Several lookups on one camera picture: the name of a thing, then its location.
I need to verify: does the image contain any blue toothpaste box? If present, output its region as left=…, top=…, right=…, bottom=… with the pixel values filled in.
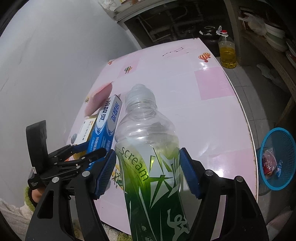
left=86, top=95, right=122, bottom=154

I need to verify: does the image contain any dark ceramic jar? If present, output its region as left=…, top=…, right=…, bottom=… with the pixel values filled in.
left=199, top=26, right=220, bottom=57

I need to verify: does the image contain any red snack wrapper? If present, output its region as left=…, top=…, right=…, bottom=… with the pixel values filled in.
left=262, top=148, right=277, bottom=176

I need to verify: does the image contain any green scream plastic bottle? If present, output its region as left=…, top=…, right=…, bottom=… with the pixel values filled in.
left=115, top=84, right=190, bottom=240

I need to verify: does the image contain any person's left hand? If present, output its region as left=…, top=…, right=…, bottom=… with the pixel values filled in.
left=29, top=187, right=45, bottom=206

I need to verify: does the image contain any white yellow small box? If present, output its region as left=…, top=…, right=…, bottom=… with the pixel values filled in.
left=71, top=117, right=96, bottom=145

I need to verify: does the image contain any blue plastic waste basket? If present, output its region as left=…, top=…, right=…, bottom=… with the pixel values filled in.
left=257, top=128, right=295, bottom=191

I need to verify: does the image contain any pink sponge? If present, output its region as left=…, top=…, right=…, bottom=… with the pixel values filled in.
left=84, top=82, right=112, bottom=117

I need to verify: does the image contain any yellow cooking oil bottle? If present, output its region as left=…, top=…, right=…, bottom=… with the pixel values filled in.
left=218, top=30, right=236, bottom=69

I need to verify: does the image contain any stack of white bowls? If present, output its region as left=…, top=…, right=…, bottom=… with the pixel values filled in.
left=264, top=23, right=287, bottom=52

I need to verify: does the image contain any white plastic bag on shelf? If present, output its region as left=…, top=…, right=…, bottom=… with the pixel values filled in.
left=238, top=13, right=267, bottom=36

